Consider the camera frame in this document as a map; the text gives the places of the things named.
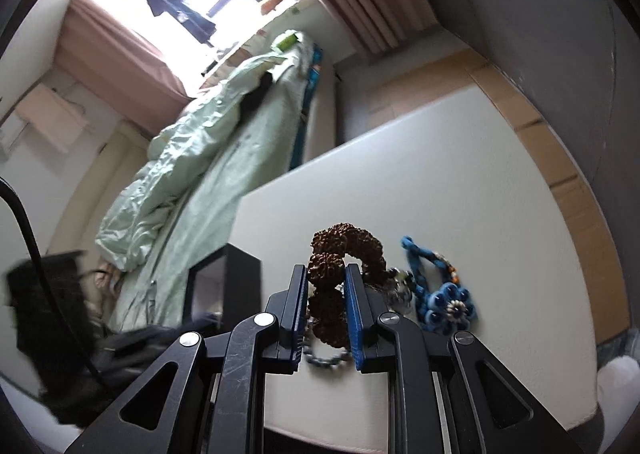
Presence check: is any dark crystal bead bracelet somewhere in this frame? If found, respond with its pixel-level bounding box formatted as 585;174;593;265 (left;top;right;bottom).
372;267;418;322

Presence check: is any black jewelry box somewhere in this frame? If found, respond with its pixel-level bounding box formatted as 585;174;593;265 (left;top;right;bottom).
187;243;263;335

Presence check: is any black cloth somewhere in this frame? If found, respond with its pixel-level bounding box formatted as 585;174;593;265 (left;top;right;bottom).
239;72;276;115

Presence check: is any green bed sheet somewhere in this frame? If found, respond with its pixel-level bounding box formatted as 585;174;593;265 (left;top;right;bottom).
107;42;321;335

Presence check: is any black cable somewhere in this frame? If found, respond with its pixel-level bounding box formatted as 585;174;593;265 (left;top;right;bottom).
0;177;108;385

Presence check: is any white bag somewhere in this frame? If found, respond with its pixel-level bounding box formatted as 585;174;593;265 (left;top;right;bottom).
595;334;640;427

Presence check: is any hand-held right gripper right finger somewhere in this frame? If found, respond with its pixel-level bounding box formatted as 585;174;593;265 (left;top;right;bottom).
344;263;583;454

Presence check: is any grey bead bracelet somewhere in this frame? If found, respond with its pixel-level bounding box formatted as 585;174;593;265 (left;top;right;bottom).
301;319;353;369

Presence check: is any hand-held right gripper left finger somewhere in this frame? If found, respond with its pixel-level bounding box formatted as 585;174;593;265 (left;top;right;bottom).
65;264;308;454

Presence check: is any pink towel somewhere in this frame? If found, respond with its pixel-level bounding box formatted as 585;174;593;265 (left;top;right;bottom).
12;84;93;152

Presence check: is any printed pillow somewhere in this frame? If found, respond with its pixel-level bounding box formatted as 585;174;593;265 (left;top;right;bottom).
200;24;281;90

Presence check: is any light green quilt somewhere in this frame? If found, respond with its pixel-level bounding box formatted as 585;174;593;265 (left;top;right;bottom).
95;52;301;270

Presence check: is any black bag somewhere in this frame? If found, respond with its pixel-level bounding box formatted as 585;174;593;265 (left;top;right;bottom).
5;249;221;427

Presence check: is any blue flower bracelet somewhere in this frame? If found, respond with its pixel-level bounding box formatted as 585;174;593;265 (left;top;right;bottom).
400;235;481;333

